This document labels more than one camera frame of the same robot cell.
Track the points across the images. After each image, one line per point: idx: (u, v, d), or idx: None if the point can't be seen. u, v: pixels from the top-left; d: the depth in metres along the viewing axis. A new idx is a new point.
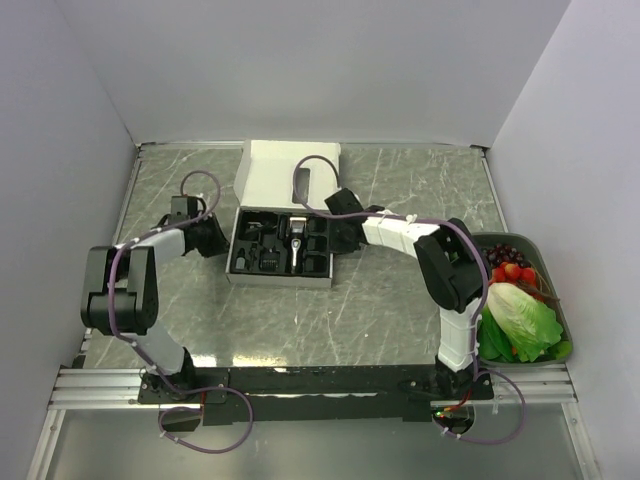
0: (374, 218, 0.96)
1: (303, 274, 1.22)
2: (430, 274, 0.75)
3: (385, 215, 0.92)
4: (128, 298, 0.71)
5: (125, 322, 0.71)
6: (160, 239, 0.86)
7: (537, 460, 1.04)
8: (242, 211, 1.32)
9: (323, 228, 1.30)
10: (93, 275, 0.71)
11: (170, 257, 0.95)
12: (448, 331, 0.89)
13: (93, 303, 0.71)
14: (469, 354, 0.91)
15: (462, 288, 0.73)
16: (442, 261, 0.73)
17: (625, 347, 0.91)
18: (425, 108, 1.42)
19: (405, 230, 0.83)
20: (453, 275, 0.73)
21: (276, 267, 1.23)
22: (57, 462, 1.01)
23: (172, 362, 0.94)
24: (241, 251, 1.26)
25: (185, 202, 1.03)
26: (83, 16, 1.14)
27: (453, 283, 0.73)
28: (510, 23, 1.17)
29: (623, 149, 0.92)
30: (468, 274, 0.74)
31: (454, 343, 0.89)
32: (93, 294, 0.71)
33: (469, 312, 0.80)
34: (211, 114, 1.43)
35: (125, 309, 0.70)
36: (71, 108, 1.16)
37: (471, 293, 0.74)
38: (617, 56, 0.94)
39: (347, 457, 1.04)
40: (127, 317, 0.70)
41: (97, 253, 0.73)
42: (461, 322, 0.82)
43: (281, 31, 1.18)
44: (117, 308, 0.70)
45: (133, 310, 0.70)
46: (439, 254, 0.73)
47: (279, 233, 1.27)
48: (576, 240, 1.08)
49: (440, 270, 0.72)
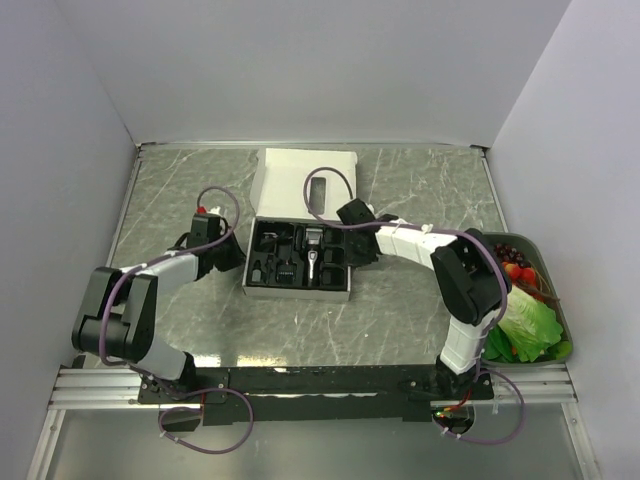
0: (387, 227, 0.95)
1: (320, 287, 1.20)
2: (448, 287, 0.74)
3: (400, 225, 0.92)
4: (121, 328, 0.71)
5: (114, 352, 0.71)
6: (170, 264, 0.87)
7: (537, 460, 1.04)
8: (259, 221, 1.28)
9: (339, 239, 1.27)
10: (91, 297, 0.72)
11: (182, 281, 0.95)
12: (455, 336, 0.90)
13: (84, 326, 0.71)
14: (472, 358, 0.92)
15: (482, 300, 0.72)
16: (461, 274, 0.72)
17: (625, 347, 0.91)
18: (425, 108, 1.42)
19: (420, 240, 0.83)
20: (472, 289, 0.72)
21: (292, 279, 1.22)
22: (57, 462, 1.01)
23: (172, 367, 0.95)
24: (257, 263, 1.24)
25: (206, 224, 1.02)
26: (83, 16, 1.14)
27: (473, 296, 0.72)
28: (510, 23, 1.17)
29: (622, 148, 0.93)
30: (486, 287, 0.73)
31: (460, 348, 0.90)
32: (87, 317, 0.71)
33: (482, 325, 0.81)
34: (212, 114, 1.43)
35: (115, 340, 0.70)
36: (70, 108, 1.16)
37: (489, 305, 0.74)
38: (617, 56, 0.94)
39: (347, 457, 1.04)
40: (116, 348, 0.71)
41: (99, 274, 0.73)
42: (472, 332, 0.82)
43: (282, 31, 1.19)
44: (108, 337, 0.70)
45: (123, 342, 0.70)
46: (458, 267, 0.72)
47: (295, 244, 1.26)
48: (576, 240, 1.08)
49: (460, 284, 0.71)
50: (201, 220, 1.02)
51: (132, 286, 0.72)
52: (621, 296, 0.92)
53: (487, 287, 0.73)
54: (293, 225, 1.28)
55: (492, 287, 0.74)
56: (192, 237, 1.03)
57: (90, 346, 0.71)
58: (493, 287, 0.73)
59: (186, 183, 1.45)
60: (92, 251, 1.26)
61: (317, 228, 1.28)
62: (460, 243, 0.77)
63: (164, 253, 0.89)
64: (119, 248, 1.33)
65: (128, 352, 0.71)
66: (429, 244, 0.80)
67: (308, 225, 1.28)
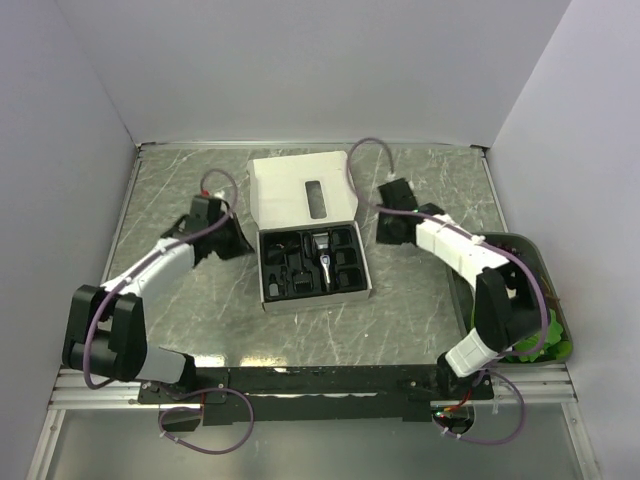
0: (433, 225, 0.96)
1: (339, 290, 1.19)
2: (487, 311, 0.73)
3: (447, 225, 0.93)
4: (107, 349, 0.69)
5: (103, 372, 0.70)
6: (161, 264, 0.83)
7: (537, 460, 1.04)
8: (263, 235, 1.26)
9: (348, 240, 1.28)
10: (76, 320, 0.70)
11: (179, 273, 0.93)
12: (468, 345, 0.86)
13: (74, 350, 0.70)
14: (479, 367, 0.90)
15: (516, 332, 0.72)
16: (503, 303, 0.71)
17: (625, 347, 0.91)
18: (425, 108, 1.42)
19: (468, 251, 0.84)
20: (509, 319, 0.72)
21: (311, 286, 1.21)
22: (57, 462, 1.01)
23: (172, 367, 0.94)
24: (272, 277, 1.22)
25: (206, 207, 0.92)
26: (83, 16, 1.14)
27: (510, 327, 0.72)
28: (510, 23, 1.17)
29: (621, 146, 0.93)
30: (523, 318, 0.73)
31: (471, 359, 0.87)
32: (75, 342, 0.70)
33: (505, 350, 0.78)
34: (212, 115, 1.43)
35: (103, 362, 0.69)
36: (70, 110, 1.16)
37: (522, 337, 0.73)
38: (617, 56, 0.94)
39: (347, 457, 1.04)
40: (105, 369, 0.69)
41: (82, 296, 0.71)
42: (488, 350, 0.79)
43: (281, 32, 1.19)
44: (95, 359, 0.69)
45: (110, 362, 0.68)
46: (503, 295, 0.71)
47: (306, 252, 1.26)
48: (576, 240, 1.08)
49: (500, 313, 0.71)
50: (202, 201, 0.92)
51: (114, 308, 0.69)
52: (621, 296, 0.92)
53: (525, 319, 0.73)
54: (299, 232, 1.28)
55: (529, 320, 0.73)
56: (190, 218, 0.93)
57: (81, 368, 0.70)
58: (530, 320, 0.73)
59: (186, 183, 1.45)
60: (92, 251, 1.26)
61: (322, 233, 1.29)
62: (508, 268, 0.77)
63: (155, 247, 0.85)
64: (119, 248, 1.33)
65: (118, 372, 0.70)
66: (476, 257, 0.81)
67: (314, 230, 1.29)
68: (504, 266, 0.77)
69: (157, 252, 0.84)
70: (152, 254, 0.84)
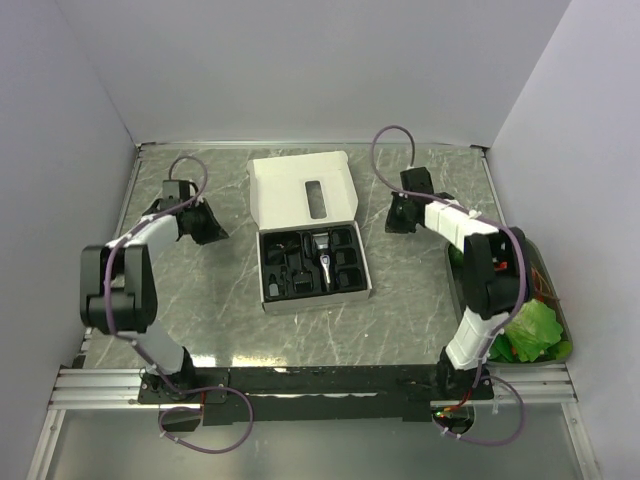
0: (439, 205, 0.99)
1: (339, 290, 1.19)
2: (470, 271, 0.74)
3: (450, 204, 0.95)
4: (127, 298, 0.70)
5: (126, 322, 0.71)
6: (151, 232, 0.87)
7: (537, 460, 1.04)
8: (263, 236, 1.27)
9: (348, 240, 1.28)
10: (89, 278, 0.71)
11: (165, 243, 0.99)
12: (464, 328, 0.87)
13: (91, 306, 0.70)
14: (476, 357, 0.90)
15: (496, 295, 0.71)
16: (485, 263, 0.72)
17: (625, 347, 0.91)
18: (425, 108, 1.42)
19: (464, 222, 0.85)
20: (490, 281, 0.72)
21: (311, 286, 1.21)
22: (57, 462, 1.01)
23: (171, 362, 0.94)
24: (272, 277, 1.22)
25: (178, 187, 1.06)
26: (84, 16, 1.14)
27: (489, 288, 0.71)
28: (511, 23, 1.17)
29: (622, 147, 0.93)
30: (505, 284, 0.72)
31: (466, 345, 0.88)
32: (91, 297, 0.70)
33: (492, 323, 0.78)
34: (212, 114, 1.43)
35: (125, 309, 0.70)
36: (70, 110, 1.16)
37: (502, 304, 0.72)
38: (617, 57, 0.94)
39: (347, 457, 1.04)
40: (127, 317, 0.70)
41: (90, 255, 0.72)
42: (480, 327, 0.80)
43: (282, 31, 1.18)
44: (116, 309, 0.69)
45: (131, 309, 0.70)
46: (486, 256, 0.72)
47: (306, 252, 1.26)
48: (576, 240, 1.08)
49: (479, 271, 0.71)
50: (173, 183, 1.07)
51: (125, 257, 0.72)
52: (621, 296, 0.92)
53: (507, 286, 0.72)
54: (298, 232, 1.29)
55: (512, 288, 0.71)
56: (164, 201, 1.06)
57: (102, 322, 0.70)
58: (512, 288, 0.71)
59: None
60: None
61: (322, 233, 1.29)
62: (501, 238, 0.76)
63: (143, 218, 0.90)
64: None
65: (139, 319, 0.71)
66: (469, 226, 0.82)
67: (314, 230, 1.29)
68: (495, 236, 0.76)
69: (146, 221, 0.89)
70: (142, 222, 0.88)
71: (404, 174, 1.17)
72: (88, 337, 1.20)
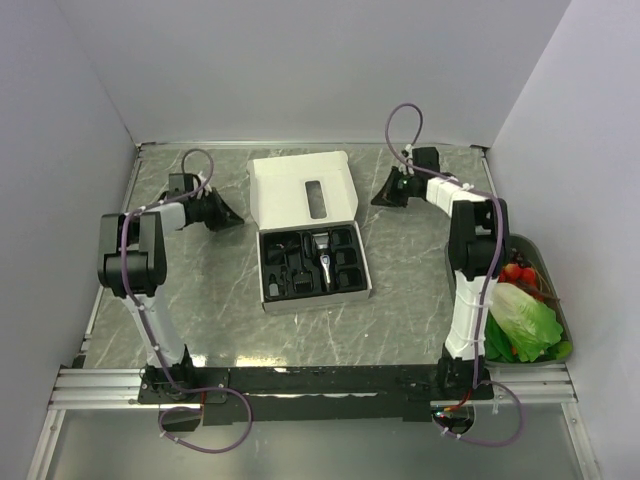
0: (440, 179, 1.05)
1: (339, 290, 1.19)
2: (452, 233, 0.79)
3: (449, 178, 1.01)
4: (141, 259, 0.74)
5: (140, 281, 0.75)
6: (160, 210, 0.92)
7: (537, 460, 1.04)
8: (263, 236, 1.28)
9: (348, 241, 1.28)
10: (106, 240, 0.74)
11: (172, 229, 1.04)
12: (456, 307, 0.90)
13: (108, 265, 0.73)
14: (471, 339, 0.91)
15: (474, 256, 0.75)
16: (466, 225, 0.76)
17: (625, 347, 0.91)
18: (426, 108, 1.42)
19: (455, 194, 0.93)
20: (470, 242, 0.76)
21: (311, 286, 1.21)
22: (57, 462, 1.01)
23: (173, 351, 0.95)
24: (272, 277, 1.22)
25: (182, 180, 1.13)
26: (84, 16, 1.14)
27: (467, 249, 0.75)
28: (511, 24, 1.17)
29: (622, 147, 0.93)
30: (484, 247, 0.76)
31: (461, 323, 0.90)
32: (109, 257, 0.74)
33: (475, 288, 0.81)
34: (213, 114, 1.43)
35: (139, 269, 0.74)
36: (70, 109, 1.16)
37: (479, 265, 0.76)
38: (616, 57, 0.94)
39: (347, 458, 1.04)
40: (141, 276, 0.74)
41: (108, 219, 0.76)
42: (469, 296, 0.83)
43: (281, 30, 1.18)
44: (131, 269, 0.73)
45: (145, 268, 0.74)
46: (467, 219, 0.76)
47: (306, 252, 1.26)
48: (576, 239, 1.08)
49: (460, 232, 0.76)
50: (177, 177, 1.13)
51: (141, 221, 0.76)
52: (621, 296, 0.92)
53: (485, 249, 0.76)
54: (299, 232, 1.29)
55: (490, 252, 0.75)
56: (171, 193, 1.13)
57: (118, 281, 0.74)
58: (490, 251, 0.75)
59: None
60: (92, 251, 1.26)
61: (322, 233, 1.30)
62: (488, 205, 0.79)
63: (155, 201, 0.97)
64: None
65: (153, 278, 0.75)
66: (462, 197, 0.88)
67: (314, 230, 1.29)
68: (481, 204, 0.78)
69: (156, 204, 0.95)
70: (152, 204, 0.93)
71: (415, 150, 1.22)
72: (88, 337, 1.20)
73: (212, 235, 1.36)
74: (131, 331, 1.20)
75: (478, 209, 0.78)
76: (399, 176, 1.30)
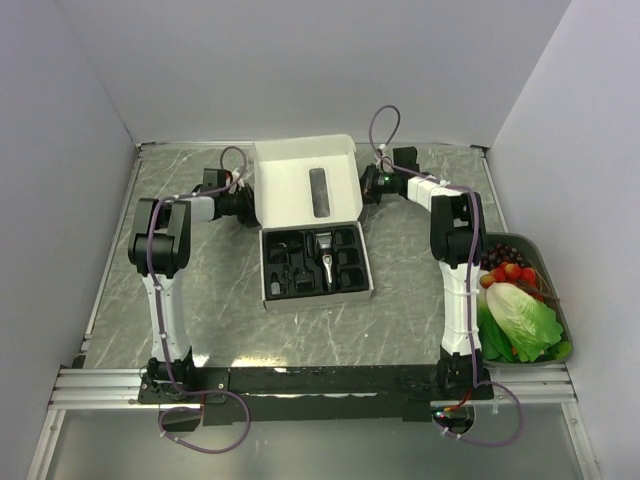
0: (416, 179, 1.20)
1: (341, 290, 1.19)
2: (435, 228, 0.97)
3: (426, 178, 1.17)
4: (166, 243, 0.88)
5: (162, 263, 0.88)
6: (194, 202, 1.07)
7: (537, 460, 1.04)
8: (266, 232, 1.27)
9: (351, 241, 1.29)
10: (140, 222, 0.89)
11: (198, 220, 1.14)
12: (447, 301, 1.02)
13: (137, 244, 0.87)
14: (465, 333, 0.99)
15: (453, 244, 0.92)
16: (444, 219, 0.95)
17: (625, 346, 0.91)
18: (426, 108, 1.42)
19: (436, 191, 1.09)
20: (449, 233, 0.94)
21: (312, 285, 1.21)
22: (57, 462, 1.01)
23: (179, 344, 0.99)
24: (274, 276, 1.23)
25: (216, 174, 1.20)
26: (84, 17, 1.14)
27: (447, 239, 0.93)
28: (511, 23, 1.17)
29: (622, 147, 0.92)
30: (462, 237, 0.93)
31: (454, 317, 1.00)
32: (139, 236, 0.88)
33: (462, 276, 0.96)
34: (213, 115, 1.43)
35: (162, 252, 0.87)
36: (71, 109, 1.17)
37: (460, 252, 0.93)
38: (617, 56, 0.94)
39: (348, 458, 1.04)
40: (164, 259, 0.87)
41: (143, 204, 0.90)
42: (457, 283, 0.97)
43: (281, 30, 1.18)
44: (156, 251, 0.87)
45: (169, 252, 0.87)
46: (444, 215, 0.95)
47: (308, 251, 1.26)
48: (576, 239, 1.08)
49: (439, 225, 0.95)
50: (211, 171, 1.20)
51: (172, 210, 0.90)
52: (621, 296, 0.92)
53: (463, 239, 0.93)
54: (302, 232, 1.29)
55: (467, 240, 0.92)
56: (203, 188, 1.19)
57: (143, 258, 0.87)
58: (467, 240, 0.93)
59: (186, 183, 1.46)
60: (92, 251, 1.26)
61: (325, 233, 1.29)
62: (462, 205, 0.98)
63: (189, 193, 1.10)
64: (119, 249, 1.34)
65: (173, 262, 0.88)
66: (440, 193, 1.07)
67: (317, 230, 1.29)
68: (457, 202, 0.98)
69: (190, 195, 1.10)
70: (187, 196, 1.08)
71: (399, 150, 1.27)
72: (88, 337, 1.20)
73: (213, 234, 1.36)
74: (131, 331, 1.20)
75: (455, 206, 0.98)
76: (377, 172, 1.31)
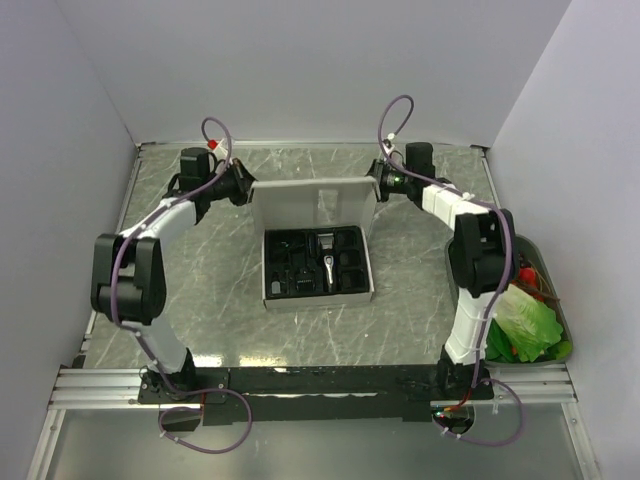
0: (434, 186, 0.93)
1: (342, 290, 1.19)
2: (458, 248, 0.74)
3: (446, 187, 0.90)
4: (135, 290, 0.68)
5: (132, 313, 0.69)
6: (168, 219, 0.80)
7: (538, 460, 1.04)
8: (266, 232, 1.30)
9: (352, 243, 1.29)
10: (99, 265, 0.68)
11: (182, 230, 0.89)
12: (461, 319, 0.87)
13: (101, 293, 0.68)
14: (473, 349, 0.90)
15: (482, 275, 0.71)
16: (472, 241, 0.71)
17: (625, 347, 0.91)
18: (426, 109, 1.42)
19: (456, 204, 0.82)
20: (478, 259, 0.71)
21: (313, 286, 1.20)
22: (57, 462, 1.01)
23: (172, 360, 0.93)
24: (275, 275, 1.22)
25: (195, 163, 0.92)
26: (84, 17, 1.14)
27: (474, 267, 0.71)
28: (511, 23, 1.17)
29: (622, 148, 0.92)
30: (491, 263, 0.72)
31: (461, 332, 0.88)
32: (102, 284, 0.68)
33: (482, 304, 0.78)
34: (212, 115, 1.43)
35: (131, 302, 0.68)
36: (70, 109, 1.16)
37: (488, 282, 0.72)
38: (617, 56, 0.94)
39: (347, 458, 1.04)
40: (134, 308, 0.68)
41: (101, 241, 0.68)
42: (473, 310, 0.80)
43: (282, 31, 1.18)
44: (123, 300, 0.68)
45: (140, 302, 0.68)
46: (473, 235, 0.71)
47: (309, 252, 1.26)
48: (576, 238, 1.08)
49: (467, 249, 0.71)
50: (189, 159, 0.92)
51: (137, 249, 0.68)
52: (621, 297, 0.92)
53: (493, 265, 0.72)
54: (305, 232, 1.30)
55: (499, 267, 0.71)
56: (183, 178, 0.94)
57: (110, 310, 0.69)
58: (498, 267, 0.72)
59: None
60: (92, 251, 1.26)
61: (327, 233, 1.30)
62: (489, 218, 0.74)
63: (160, 205, 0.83)
64: None
65: (147, 312, 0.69)
66: (463, 206, 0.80)
67: (319, 231, 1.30)
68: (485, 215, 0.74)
69: (161, 208, 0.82)
70: (157, 209, 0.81)
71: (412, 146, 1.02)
72: (89, 337, 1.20)
73: (213, 234, 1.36)
74: None
75: (481, 220, 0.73)
76: (386, 170, 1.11)
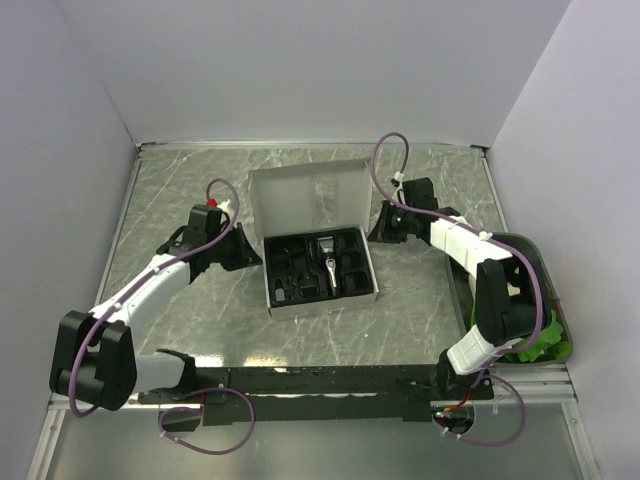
0: (444, 222, 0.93)
1: (346, 293, 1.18)
2: (484, 297, 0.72)
3: (458, 222, 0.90)
4: (96, 379, 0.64)
5: (90, 402, 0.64)
6: (147, 293, 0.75)
7: (537, 460, 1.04)
8: (266, 240, 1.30)
9: (352, 244, 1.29)
10: (62, 348, 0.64)
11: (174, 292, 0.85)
12: (469, 342, 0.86)
13: (61, 377, 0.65)
14: (480, 367, 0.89)
15: (511, 327, 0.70)
16: (501, 295, 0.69)
17: (625, 348, 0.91)
18: (426, 109, 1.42)
19: (473, 246, 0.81)
20: (506, 311, 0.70)
21: (318, 291, 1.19)
22: (57, 462, 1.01)
23: (171, 374, 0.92)
24: (279, 282, 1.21)
25: (205, 219, 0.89)
26: (84, 18, 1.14)
27: (503, 319, 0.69)
28: (510, 23, 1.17)
29: (623, 148, 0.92)
30: (520, 312, 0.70)
31: (468, 354, 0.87)
32: (62, 369, 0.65)
33: (502, 346, 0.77)
34: (212, 114, 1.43)
35: (90, 391, 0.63)
36: (70, 109, 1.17)
37: (517, 333, 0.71)
38: (616, 56, 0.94)
39: (347, 457, 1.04)
40: (92, 399, 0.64)
41: (68, 322, 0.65)
42: (488, 344, 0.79)
43: (282, 30, 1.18)
44: (83, 387, 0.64)
45: (99, 391, 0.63)
46: (501, 285, 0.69)
47: (310, 257, 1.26)
48: (575, 238, 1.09)
49: (495, 302, 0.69)
50: (200, 213, 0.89)
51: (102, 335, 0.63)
52: (620, 296, 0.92)
53: (522, 314, 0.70)
54: (304, 236, 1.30)
55: (528, 316, 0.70)
56: (188, 232, 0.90)
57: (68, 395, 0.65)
58: (528, 315, 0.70)
59: (186, 183, 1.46)
60: (92, 251, 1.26)
61: (327, 237, 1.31)
62: (512, 263, 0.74)
63: (147, 268, 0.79)
64: (119, 248, 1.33)
65: (105, 402, 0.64)
66: (480, 248, 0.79)
67: (319, 235, 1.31)
68: (508, 260, 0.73)
69: (150, 272, 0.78)
70: (145, 274, 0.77)
71: (407, 184, 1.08)
72: None
73: None
74: None
75: (506, 265, 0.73)
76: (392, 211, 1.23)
